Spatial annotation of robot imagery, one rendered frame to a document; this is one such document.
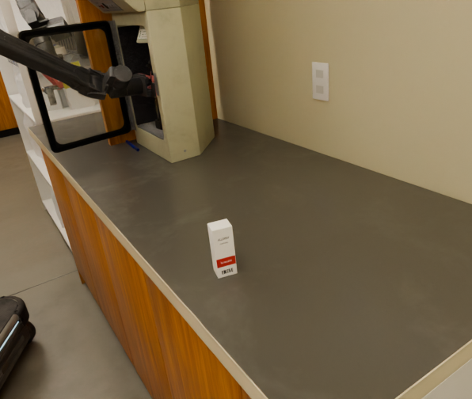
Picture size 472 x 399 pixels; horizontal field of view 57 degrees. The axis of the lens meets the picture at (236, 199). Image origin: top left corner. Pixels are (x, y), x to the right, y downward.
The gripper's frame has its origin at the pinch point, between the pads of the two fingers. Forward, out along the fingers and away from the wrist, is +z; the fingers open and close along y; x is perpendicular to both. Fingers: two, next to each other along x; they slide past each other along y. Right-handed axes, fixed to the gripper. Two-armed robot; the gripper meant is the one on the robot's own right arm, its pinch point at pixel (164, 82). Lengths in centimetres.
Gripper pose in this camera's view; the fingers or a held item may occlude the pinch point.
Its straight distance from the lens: 158.7
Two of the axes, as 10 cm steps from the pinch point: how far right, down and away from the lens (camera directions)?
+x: 0.5, 9.2, 3.9
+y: -5.6, -3.0, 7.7
